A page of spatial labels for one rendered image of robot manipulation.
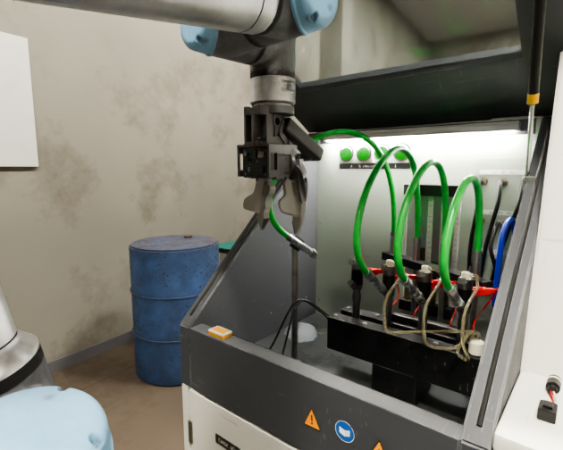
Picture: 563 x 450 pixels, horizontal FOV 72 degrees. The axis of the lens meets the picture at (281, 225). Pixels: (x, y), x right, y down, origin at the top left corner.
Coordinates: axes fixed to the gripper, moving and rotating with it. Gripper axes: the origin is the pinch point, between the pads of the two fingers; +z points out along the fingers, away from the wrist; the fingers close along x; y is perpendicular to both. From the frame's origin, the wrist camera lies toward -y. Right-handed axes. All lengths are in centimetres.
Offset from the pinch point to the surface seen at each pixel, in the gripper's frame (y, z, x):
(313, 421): -2.1, 36.8, 5.8
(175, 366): -77, 110, -149
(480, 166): -56, -10, 19
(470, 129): -53, -19, 16
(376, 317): -30.3, 25.4, 4.3
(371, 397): -3.6, 28.3, 16.5
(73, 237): -57, 36, -229
